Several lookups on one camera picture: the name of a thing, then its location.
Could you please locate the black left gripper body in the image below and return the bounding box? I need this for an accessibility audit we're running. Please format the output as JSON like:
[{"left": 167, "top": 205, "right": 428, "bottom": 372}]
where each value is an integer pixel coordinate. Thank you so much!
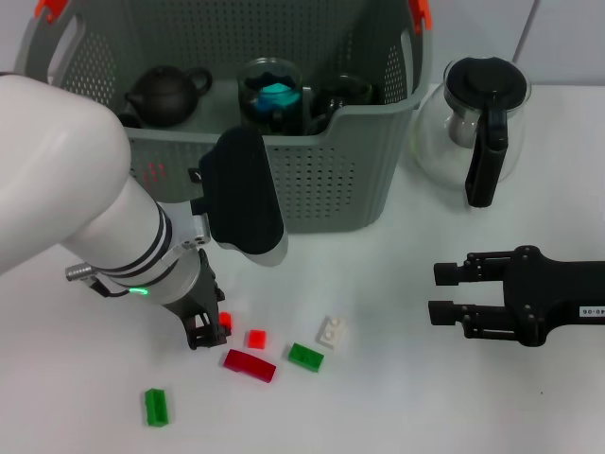
[{"left": 163, "top": 248, "right": 219, "bottom": 332}]

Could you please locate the teal square block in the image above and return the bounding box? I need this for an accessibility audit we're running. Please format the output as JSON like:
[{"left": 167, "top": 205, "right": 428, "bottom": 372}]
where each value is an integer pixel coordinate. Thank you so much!
[{"left": 257, "top": 82, "right": 303, "bottom": 114}]

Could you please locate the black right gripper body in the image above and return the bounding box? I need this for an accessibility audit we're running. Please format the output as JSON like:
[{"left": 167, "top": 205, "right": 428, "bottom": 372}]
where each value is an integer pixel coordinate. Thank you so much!
[{"left": 501, "top": 244, "right": 605, "bottom": 348}]

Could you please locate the glass carafe with black handle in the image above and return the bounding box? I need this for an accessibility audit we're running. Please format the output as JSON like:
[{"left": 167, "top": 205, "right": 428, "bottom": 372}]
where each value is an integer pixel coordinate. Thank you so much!
[{"left": 409, "top": 56, "right": 533, "bottom": 209}]

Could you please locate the dark red long block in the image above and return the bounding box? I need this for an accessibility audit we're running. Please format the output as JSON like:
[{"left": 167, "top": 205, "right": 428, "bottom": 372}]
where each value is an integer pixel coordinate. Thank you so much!
[{"left": 222, "top": 348, "right": 278, "bottom": 383}]

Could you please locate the dark clay teapot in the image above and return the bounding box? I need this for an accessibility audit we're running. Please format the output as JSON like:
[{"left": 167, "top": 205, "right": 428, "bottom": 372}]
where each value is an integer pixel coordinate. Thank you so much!
[{"left": 123, "top": 64, "right": 213, "bottom": 128}]

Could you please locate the grey perforated plastic storage bin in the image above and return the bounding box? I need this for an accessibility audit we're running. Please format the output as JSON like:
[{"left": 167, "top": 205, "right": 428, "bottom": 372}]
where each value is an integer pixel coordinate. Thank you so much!
[{"left": 13, "top": 0, "right": 435, "bottom": 236}]

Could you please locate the green rectangular block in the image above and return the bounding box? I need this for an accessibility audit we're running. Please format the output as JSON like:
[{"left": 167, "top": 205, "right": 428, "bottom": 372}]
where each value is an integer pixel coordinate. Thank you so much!
[
  {"left": 145, "top": 387, "right": 171, "bottom": 428},
  {"left": 287, "top": 342, "right": 326, "bottom": 374}
]

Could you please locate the white two-stud block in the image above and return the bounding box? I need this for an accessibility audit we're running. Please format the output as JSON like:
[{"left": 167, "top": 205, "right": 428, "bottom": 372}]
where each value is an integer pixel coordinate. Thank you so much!
[{"left": 315, "top": 315, "right": 349, "bottom": 350}]

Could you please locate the orange bin handle clip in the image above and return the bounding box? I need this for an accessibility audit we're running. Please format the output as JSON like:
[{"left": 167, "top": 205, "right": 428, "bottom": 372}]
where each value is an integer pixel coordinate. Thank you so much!
[
  {"left": 408, "top": 0, "right": 435, "bottom": 37},
  {"left": 35, "top": 0, "right": 67, "bottom": 23}
]

